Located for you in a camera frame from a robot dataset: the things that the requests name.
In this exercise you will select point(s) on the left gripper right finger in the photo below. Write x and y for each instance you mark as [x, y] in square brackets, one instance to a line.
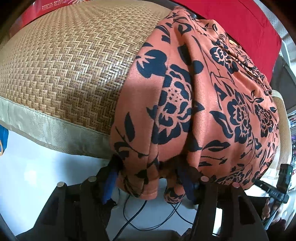
[205, 194]

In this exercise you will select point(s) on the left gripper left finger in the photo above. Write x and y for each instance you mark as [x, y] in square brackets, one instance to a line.
[96, 202]

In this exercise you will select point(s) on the orange floral garment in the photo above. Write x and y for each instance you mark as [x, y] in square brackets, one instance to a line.
[194, 98]

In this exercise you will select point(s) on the person's right hand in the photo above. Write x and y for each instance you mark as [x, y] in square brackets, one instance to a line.
[272, 213]

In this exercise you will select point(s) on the blue plastic bottle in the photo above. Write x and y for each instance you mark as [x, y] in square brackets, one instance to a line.
[4, 133]

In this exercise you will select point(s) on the woven rattan seat mat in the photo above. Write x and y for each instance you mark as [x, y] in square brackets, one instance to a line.
[61, 75]

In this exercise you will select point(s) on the red knitted blanket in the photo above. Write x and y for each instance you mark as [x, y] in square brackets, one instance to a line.
[247, 24]

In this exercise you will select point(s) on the red gift box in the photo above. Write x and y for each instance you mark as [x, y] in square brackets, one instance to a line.
[37, 9]

